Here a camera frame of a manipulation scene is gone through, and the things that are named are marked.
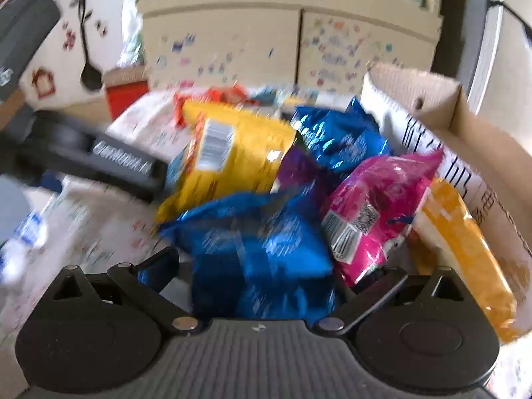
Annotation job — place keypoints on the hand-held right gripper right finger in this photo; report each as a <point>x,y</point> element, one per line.
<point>386,282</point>

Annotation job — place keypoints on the red cardboard box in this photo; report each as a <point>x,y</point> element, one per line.
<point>124,93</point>

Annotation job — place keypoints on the crinkled blue snack packet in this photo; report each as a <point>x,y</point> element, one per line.
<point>341,141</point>

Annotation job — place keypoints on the orange-yellow snack packet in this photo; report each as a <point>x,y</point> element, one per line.
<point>465,249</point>

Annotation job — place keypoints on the orange-red snack packet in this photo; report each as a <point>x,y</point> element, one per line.
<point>224,93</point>

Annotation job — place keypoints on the large yellow snack packet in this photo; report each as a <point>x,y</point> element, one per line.
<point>245,162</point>

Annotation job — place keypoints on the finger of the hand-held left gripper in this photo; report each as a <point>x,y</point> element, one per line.
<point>124,164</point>

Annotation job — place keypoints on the clear plastic bag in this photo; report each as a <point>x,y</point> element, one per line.
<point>133,37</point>

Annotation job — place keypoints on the light blue snack packet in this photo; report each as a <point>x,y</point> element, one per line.
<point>266,94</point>

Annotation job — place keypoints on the white refrigerator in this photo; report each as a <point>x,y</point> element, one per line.
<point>494,62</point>

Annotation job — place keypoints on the large blue snack packet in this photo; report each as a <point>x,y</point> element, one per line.
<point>266,249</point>

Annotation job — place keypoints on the purple snack packet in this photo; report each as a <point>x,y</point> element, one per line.
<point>299,168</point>

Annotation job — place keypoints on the pale blue cloth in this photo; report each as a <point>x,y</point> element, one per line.
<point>12,203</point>

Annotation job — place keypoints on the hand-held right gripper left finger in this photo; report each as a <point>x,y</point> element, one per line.
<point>156,272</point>

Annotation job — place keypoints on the pink snack packet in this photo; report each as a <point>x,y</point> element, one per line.
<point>382,199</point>

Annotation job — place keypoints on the cream cabinet with stickers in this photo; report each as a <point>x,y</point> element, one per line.
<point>232,29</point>

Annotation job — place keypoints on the floral tablecloth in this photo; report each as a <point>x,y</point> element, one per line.
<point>104,224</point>

